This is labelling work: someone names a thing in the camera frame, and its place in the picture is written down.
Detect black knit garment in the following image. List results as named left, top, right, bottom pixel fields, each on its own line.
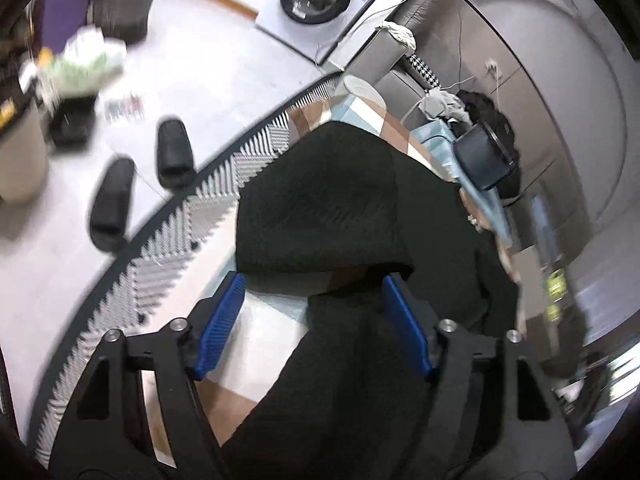
left=219, top=120, right=522, bottom=480

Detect white cloth on sofa arm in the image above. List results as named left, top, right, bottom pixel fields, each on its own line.
left=375, top=21, right=416, bottom=55

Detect grey crumpled clothes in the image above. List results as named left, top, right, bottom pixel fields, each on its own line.
left=418, top=88, right=473, bottom=127

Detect black clothes pile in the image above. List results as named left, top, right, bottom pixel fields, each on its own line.
left=457, top=90, right=522, bottom=200

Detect checkered plaid tablecloth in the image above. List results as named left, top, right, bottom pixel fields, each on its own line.
left=142, top=96, right=526, bottom=466

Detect grey white zigzag rug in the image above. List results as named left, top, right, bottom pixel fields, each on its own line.
left=27, top=73, right=340, bottom=465

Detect black slipper near table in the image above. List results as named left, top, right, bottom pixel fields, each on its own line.
left=88, top=156, right=136, bottom=254

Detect black slipper farther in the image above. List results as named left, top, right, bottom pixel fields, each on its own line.
left=155, top=117, right=196, bottom=191

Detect black rice cooker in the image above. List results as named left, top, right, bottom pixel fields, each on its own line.
left=452, top=122, right=515, bottom=191

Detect teal checkered small tablecloth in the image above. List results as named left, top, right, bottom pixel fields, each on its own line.
left=410, top=119, right=513, bottom=248

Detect round white stool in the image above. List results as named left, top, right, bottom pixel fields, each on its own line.
left=340, top=75, right=386, bottom=110

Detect small black box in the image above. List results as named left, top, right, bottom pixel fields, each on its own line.
left=48, top=94, right=98, bottom=148

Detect beige waste bin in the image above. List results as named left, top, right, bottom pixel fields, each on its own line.
left=0, top=102, right=49, bottom=205

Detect houndstooth pillow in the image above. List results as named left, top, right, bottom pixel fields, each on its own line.
left=405, top=53, right=442, bottom=90

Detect green white plastic bag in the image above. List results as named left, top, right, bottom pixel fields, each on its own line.
left=38, top=25, right=127, bottom=106

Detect grey sofa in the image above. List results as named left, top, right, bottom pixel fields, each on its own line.
left=346, top=0, right=472, bottom=129

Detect purple cloth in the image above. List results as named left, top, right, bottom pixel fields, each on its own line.
left=41, top=0, right=89, bottom=53

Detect wall power socket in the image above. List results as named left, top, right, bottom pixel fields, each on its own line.
left=485, top=58, right=502, bottom=80

